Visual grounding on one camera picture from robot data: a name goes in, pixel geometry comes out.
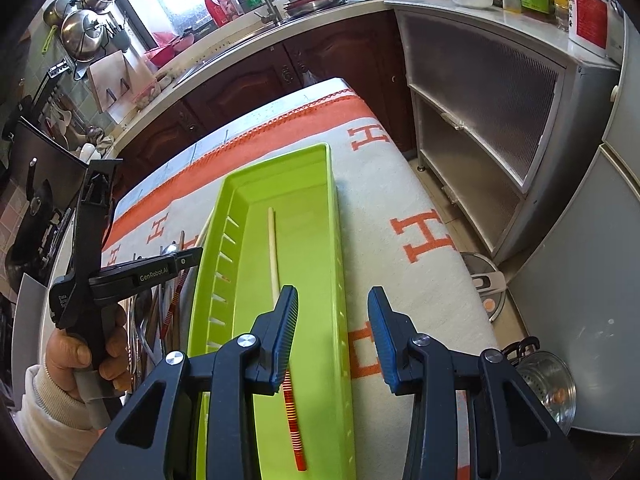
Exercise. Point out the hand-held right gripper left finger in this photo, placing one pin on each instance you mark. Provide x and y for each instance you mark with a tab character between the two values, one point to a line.
285	340

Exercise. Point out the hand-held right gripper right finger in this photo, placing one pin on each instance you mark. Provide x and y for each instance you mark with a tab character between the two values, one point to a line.
385	345

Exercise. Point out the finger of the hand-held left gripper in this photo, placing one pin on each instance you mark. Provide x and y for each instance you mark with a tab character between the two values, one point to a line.
186	260

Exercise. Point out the cream chopstick red striped end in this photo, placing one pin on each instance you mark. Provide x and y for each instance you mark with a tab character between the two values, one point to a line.
272	250
202	232

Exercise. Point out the green plastic tray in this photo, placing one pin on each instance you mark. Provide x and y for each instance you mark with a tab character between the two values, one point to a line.
300	200

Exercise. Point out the person's left forearm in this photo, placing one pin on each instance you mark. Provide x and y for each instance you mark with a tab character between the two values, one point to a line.
55	425

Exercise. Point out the person's left hand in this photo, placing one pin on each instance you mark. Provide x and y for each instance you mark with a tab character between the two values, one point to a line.
65	357

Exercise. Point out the black frying pan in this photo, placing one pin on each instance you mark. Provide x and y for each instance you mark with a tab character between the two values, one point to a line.
37	202

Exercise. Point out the black wok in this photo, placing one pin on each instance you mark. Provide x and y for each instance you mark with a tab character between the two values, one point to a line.
27	260

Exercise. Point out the small white bowl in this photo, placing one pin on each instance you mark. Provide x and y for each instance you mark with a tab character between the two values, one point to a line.
88	151

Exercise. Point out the white round floor appliance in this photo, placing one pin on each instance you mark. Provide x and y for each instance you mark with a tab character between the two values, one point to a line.
482	280

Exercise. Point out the clear plastic container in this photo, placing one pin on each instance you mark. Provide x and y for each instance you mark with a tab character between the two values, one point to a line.
145	95

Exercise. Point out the orange printed blanket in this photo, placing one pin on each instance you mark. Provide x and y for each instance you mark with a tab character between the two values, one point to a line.
390	185

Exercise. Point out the steel pot with glass lid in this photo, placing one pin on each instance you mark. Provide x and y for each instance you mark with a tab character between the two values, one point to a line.
542	375

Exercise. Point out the wooden cutting board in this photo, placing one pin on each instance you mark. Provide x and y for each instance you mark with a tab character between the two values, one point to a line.
112	80

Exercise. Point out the brown wooden kitchen cabinets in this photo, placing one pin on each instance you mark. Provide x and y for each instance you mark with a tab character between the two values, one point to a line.
240	80

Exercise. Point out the pale table cover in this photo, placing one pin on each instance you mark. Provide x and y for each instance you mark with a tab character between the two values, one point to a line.
300	97

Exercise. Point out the red plastic basin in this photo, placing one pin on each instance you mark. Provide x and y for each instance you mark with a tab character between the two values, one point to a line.
167	50

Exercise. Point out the large steel pot lid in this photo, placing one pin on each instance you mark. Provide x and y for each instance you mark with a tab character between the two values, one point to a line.
80	35

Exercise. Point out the grey refrigerator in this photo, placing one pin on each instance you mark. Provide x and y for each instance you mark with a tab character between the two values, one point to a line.
590	270

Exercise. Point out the red spray bottle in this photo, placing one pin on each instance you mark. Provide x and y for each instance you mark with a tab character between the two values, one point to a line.
210	2

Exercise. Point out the grey frosted door cabinet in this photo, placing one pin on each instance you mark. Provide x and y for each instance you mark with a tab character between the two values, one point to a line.
480	90

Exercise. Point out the yellow oil bottle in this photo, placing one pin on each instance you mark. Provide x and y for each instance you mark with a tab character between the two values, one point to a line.
562	5

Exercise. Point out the red label white container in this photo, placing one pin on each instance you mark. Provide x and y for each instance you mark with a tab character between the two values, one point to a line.
592	17

